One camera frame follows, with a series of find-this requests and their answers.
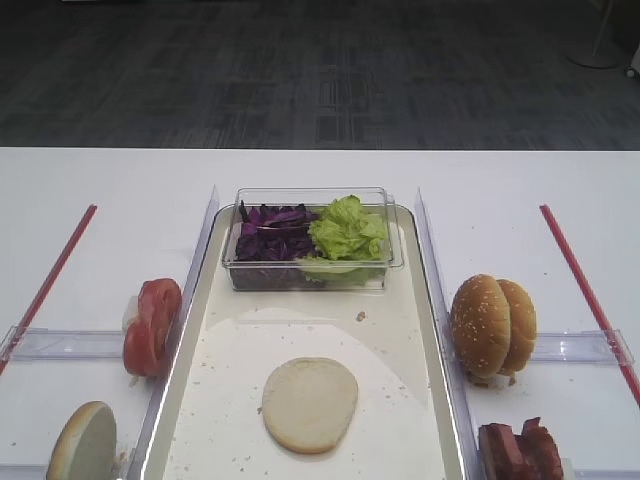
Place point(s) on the green lettuce leaf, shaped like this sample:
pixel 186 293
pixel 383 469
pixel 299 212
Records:
pixel 345 230

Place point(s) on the lettuce remaining in box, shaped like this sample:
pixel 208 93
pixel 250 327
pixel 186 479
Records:
pixel 325 270

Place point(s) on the rear tomato slice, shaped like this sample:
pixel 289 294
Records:
pixel 159 303

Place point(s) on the tomato slice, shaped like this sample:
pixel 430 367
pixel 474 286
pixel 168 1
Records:
pixel 159 303
pixel 145 342

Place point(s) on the white pusher block tomato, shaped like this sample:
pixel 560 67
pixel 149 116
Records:
pixel 130 312

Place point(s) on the front tomato slice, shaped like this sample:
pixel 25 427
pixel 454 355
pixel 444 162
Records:
pixel 145 342

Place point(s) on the meat patty slice left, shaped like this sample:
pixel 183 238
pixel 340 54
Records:
pixel 500 452

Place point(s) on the meat patty slice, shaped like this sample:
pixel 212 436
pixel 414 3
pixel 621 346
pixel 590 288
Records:
pixel 500 452
pixel 539 451

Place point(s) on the meat patty slice right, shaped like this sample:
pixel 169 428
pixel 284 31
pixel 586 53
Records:
pixel 539 451

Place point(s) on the clear plastic salad box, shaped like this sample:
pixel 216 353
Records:
pixel 285 275

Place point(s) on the shredded purple cabbage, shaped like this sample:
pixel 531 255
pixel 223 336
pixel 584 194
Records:
pixel 275 233

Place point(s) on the bottom bun half on tray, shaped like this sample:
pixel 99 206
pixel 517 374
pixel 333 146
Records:
pixel 308 404

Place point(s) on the sesame bun top front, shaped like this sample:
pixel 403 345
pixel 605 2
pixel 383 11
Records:
pixel 481 325

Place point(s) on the sesame bun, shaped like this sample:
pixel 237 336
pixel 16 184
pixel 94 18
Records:
pixel 481 325
pixel 523 327

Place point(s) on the silver metal tray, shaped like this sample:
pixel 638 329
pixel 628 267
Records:
pixel 211 425

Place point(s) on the sesame bun top rear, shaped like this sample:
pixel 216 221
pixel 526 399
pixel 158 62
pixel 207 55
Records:
pixel 523 327

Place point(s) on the right clear pusher track upper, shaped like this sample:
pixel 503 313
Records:
pixel 597 347

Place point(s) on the clear pusher track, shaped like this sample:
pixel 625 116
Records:
pixel 39 344
pixel 597 347

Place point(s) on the upright bun half left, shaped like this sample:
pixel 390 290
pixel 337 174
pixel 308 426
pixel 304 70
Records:
pixel 85 448

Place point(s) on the left clear pusher track upper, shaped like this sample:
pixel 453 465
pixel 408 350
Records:
pixel 39 344

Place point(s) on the stanchion base background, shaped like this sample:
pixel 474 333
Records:
pixel 593 57

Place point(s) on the right clear divider rail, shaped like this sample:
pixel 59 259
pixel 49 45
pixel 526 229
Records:
pixel 469 457

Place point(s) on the right red rail strip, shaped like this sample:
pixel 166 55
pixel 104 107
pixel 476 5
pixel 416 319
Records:
pixel 585 285

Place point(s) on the red rail strip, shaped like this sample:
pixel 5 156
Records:
pixel 46 286
pixel 585 285

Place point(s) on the left red rail strip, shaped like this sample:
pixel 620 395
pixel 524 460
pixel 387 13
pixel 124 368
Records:
pixel 46 286

